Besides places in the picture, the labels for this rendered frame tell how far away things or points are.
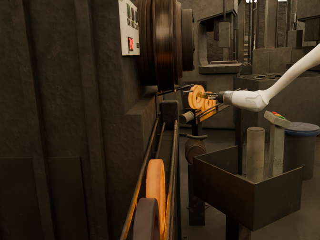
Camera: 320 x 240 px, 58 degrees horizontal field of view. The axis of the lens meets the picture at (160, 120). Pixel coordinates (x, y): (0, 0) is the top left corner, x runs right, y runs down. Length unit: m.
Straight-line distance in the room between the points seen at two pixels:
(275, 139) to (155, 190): 1.62
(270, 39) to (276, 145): 8.22
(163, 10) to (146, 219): 0.87
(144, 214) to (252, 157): 1.68
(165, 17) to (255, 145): 1.24
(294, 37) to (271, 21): 5.10
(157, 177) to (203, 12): 3.52
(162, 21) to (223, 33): 2.65
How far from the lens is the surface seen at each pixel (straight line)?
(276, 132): 2.21
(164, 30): 1.19
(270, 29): 10.31
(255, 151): 2.16
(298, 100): 3.74
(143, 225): 0.54
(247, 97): 1.71
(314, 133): 2.58
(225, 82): 4.03
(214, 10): 4.07
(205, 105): 1.98
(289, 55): 5.23
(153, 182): 0.69
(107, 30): 0.96
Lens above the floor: 1.05
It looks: 12 degrees down
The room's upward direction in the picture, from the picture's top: 3 degrees counter-clockwise
